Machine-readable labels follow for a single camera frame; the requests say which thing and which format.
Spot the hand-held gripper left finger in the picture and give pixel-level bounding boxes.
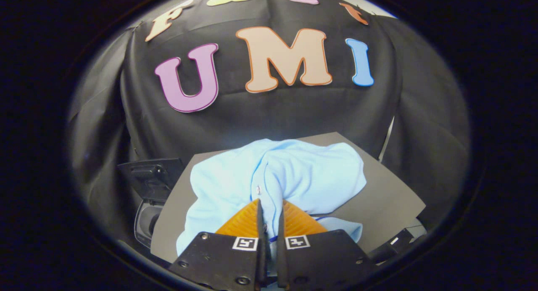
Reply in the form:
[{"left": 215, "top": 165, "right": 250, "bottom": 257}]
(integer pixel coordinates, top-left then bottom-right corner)
[{"left": 168, "top": 198, "right": 268, "bottom": 291}]

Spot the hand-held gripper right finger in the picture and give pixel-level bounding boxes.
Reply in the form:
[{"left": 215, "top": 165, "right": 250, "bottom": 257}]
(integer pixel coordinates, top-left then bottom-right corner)
[{"left": 275, "top": 200, "right": 379, "bottom": 291}]

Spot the light blue shirt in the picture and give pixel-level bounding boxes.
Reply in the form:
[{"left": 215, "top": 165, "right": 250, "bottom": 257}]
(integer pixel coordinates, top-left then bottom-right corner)
[{"left": 176, "top": 138, "right": 367, "bottom": 256}]

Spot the dark washing machine lid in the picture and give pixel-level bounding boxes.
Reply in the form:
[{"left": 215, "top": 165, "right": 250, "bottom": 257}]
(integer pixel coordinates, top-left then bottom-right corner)
[{"left": 117, "top": 158, "right": 185, "bottom": 203}]

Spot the black box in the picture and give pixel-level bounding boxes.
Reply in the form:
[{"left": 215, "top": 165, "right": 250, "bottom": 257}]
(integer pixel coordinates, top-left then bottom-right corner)
[{"left": 369, "top": 228, "right": 422, "bottom": 265}]

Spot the beige cabinet with dark top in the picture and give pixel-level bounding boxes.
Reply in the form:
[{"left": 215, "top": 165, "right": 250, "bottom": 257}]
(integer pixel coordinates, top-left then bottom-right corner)
[{"left": 150, "top": 132, "right": 426, "bottom": 264}]

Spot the black backdrop cloth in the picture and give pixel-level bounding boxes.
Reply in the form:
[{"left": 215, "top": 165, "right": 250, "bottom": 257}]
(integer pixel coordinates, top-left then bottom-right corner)
[{"left": 67, "top": 0, "right": 471, "bottom": 241}]

